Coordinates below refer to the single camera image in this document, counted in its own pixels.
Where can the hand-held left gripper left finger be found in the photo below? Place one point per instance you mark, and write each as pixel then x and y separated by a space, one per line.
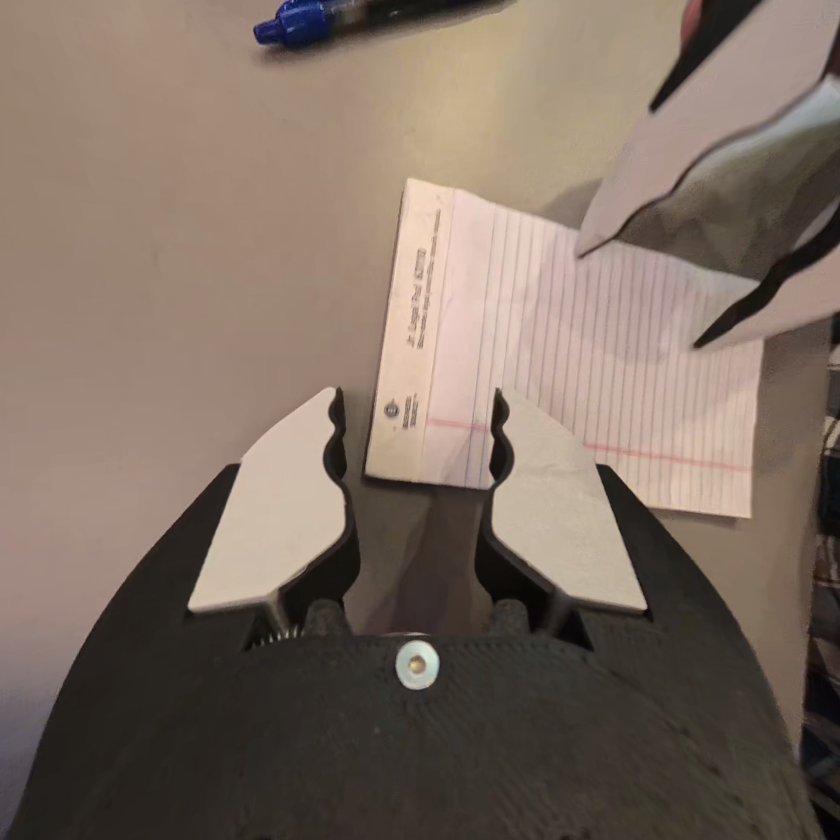
pixel 275 518

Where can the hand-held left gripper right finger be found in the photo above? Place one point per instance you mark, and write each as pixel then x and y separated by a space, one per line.
pixel 558 525

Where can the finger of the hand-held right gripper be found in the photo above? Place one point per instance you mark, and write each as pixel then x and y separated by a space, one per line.
pixel 807 302
pixel 656 170

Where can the white lined notepad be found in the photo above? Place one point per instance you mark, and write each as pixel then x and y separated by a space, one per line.
pixel 558 367

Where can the blue pen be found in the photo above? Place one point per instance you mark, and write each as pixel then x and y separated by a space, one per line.
pixel 295 23

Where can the grey desk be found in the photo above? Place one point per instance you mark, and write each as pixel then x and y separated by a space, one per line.
pixel 164 262

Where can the person's plaid shirt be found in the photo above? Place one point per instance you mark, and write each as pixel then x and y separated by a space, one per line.
pixel 827 590

